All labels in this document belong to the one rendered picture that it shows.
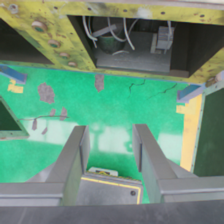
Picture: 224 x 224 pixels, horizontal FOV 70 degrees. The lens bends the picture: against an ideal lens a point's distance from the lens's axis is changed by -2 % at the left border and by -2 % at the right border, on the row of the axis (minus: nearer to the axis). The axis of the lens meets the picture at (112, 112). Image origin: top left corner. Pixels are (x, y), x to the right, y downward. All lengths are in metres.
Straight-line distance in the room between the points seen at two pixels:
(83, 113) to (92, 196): 0.77
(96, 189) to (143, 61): 1.00
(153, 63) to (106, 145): 0.98
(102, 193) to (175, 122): 0.91
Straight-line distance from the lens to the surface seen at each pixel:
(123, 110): 1.62
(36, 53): 1.22
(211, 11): 0.53
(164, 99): 1.67
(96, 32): 0.81
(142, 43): 0.97
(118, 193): 1.37
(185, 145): 1.69
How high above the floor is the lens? 1.61
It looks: 81 degrees down
